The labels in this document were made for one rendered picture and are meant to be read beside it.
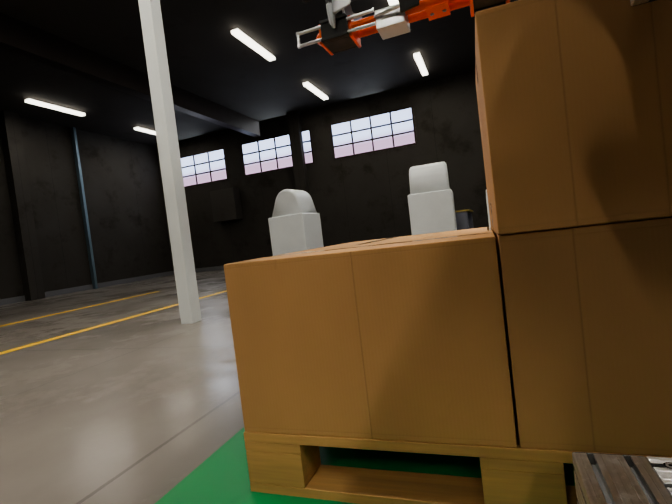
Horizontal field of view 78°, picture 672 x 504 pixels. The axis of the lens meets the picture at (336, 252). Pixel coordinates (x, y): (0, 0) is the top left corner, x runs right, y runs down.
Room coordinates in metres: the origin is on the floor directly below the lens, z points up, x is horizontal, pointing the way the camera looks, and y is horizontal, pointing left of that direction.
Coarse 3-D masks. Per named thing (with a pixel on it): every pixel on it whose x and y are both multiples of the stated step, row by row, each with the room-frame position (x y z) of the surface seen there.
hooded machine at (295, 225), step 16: (288, 192) 7.34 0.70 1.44; (304, 192) 7.65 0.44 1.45; (288, 208) 7.35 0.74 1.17; (304, 208) 7.38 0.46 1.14; (272, 224) 7.47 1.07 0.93; (288, 224) 7.32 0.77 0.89; (304, 224) 7.21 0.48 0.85; (320, 224) 7.74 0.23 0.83; (272, 240) 7.49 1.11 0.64; (288, 240) 7.34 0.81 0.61; (304, 240) 7.20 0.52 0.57; (320, 240) 7.67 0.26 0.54
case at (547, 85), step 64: (576, 0) 0.70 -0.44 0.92; (512, 64) 0.74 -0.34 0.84; (576, 64) 0.71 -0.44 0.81; (640, 64) 0.68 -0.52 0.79; (512, 128) 0.74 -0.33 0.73; (576, 128) 0.71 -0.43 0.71; (640, 128) 0.68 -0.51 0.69; (512, 192) 0.74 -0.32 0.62; (576, 192) 0.71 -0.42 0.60; (640, 192) 0.68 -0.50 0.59
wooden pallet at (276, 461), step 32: (256, 448) 0.96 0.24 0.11; (288, 448) 0.93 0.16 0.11; (352, 448) 0.88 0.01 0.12; (384, 448) 0.85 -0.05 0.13; (416, 448) 0.83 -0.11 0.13; (448, 448) 0.81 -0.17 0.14; (480, 448) 0.79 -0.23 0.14; (512, 448) 0.77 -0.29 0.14; (256, 480) 0.96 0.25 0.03; (288, 480) 0.93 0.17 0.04; (320, 480) 0.94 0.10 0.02; (352, 480) 0.93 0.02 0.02; (384, 480) 0.91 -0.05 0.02; (416, 480) 0.90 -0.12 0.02; (448, 480) 0.89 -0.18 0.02; (480, 480) 0.87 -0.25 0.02; (512, 480) 0.77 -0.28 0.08; (544, 480) 0.75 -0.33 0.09
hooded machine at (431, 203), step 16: (416, 176) 7.02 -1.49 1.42; (432, 176) 6.93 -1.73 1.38; (416, 192) 6.98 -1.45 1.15; (432, 192) 6.85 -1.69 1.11; (448, 192) 6.78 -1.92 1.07; (416, 208) 6.94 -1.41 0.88; (432, 208) 6.86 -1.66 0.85; (448, 208) 6.78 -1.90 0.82; (416, 224) 6.95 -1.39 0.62; (432, 224) 6.87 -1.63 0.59; (448, 224) 6.79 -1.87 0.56
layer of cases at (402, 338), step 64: (320, 256) 0.88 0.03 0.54; (384, 256) 0.84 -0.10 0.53; (448, 256) 0.79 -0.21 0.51; (512, 256) 0.76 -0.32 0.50; (576, 256) 0.72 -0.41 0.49; (640, 256) 0.69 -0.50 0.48; (256, 320) 0.94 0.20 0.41; (320, 320) 0.89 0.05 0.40; (384, 320) 0.84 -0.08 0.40; (448, 320) 0.80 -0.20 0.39; (512, 320) 0.76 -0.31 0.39; (576, 320) 0.72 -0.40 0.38; (640, 320) 0.69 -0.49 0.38; (256, 384) 0.95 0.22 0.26; (320, 384) 0.90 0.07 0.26; (384, 384) 0.85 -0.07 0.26; (448, 384) 0.80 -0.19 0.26; (512, 384) 0.84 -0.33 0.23; (576, 384) 0.73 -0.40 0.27; (640, 384) 0.69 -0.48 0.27; (576, 448) 0.73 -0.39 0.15; (640, 448) 0.70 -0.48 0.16
